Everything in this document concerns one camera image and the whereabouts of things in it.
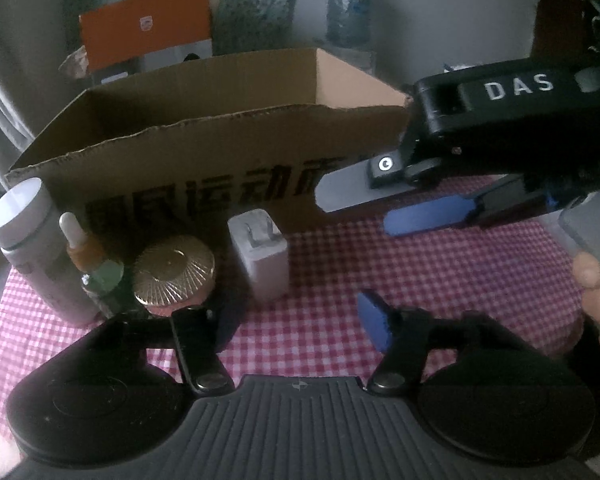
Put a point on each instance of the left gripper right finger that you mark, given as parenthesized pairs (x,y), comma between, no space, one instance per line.
(402,336)

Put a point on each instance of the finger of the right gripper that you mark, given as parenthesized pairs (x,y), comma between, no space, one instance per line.
(350,187)
(440,213)

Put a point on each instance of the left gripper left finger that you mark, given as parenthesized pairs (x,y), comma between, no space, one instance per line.
(195,338)

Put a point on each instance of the gold lid cosmetic jar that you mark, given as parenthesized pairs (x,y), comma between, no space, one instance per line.
(174,274)

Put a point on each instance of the white power adapter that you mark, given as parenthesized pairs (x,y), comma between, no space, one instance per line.
(263,252)

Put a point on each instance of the pink checkered tablecloth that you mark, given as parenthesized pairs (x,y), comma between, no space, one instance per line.
(518,274)

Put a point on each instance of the green dropper bottle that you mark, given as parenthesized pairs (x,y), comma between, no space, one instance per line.
(103,275)

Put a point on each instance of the large brown cardboard box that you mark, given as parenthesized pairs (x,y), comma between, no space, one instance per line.
(182,149)

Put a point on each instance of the white cap supplement bottle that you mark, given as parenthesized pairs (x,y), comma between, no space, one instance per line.
(32,242)

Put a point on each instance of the orange product box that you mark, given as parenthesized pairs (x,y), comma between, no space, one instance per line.
(129,29)

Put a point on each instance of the grey curtain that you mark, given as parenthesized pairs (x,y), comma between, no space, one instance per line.
(32,91)

